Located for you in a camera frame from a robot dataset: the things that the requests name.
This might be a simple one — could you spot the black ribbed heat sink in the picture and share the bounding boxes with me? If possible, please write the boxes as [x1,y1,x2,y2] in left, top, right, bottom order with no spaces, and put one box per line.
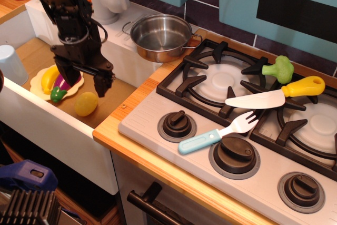
[1,190,62,224]

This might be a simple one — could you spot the light blue plastic cup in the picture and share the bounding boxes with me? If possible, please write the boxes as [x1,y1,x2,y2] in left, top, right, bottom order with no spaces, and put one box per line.
[1,45,28,85]

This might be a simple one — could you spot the teal cabinet with black panel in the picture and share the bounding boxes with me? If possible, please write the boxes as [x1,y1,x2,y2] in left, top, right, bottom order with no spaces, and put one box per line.
[219,0,336,61]

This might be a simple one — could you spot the black oven door handle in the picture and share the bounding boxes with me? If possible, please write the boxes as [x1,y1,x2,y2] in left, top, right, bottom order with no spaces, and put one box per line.
[127,182,182,225]

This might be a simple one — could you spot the green toy broccoli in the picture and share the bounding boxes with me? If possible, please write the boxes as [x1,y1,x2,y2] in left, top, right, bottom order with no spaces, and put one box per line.
[262,55,294,84]

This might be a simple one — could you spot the yellow toy potato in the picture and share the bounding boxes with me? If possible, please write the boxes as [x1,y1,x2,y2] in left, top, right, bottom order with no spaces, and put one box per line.
[74,92,98,116]

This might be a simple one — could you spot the right black stove knob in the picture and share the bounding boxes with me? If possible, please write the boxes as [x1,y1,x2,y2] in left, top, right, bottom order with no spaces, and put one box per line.
[277,172,325,214]

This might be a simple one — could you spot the yellow handled toy knife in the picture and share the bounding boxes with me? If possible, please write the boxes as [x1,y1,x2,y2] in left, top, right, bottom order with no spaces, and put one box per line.
[225,76,325,109]

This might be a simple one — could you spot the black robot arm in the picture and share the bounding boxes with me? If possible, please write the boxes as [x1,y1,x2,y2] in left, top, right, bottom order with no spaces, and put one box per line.
[40,0,115,97]

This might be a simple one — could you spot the blue handled toy fork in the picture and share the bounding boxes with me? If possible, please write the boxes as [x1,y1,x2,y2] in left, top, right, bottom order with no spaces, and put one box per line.
[178,111,259,154]

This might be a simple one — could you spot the blue plastic clamp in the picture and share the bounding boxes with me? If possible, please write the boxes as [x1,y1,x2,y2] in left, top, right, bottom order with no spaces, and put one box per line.
[1,160,58,191]

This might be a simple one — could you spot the left black stove knob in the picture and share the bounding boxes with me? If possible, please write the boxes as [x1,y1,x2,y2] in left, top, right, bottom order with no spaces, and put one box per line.
[157,110,197,143]

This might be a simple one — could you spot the purple toy eggplant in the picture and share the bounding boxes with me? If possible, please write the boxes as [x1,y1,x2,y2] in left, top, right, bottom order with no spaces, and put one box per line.
[50,74,82,103]

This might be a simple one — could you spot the steel cooking pot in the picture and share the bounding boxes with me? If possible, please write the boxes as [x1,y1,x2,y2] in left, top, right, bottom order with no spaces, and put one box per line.
[122,14,203,63]

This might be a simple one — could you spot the white toy sink basin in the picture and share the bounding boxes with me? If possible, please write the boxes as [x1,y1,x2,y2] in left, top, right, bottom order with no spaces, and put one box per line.
[1,0,159,194]

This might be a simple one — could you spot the left black burner grate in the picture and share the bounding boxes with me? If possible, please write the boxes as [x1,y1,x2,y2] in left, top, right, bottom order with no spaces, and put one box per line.
[156,39,282,126]

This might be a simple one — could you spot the cream scalloped toy plate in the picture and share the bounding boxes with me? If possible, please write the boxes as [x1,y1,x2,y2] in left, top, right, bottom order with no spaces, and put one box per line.
[30,65,84,101]

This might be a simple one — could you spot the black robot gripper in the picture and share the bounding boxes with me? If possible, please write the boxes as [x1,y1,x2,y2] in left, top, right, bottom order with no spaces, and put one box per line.
[51,13,114,97]

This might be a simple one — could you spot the black stove knob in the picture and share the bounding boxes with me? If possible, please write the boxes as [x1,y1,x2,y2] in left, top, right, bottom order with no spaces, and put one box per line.
[209,137,261,180]
[277,172,325,214]
[157,110,197,143]

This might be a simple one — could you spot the middle black stove knob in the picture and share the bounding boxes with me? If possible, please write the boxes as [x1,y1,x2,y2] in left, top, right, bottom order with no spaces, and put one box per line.
[209,137,261,180]

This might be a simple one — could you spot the yellow toy banana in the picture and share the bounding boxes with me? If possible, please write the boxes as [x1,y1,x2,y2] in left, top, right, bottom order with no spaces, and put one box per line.
[41,65,60,95]

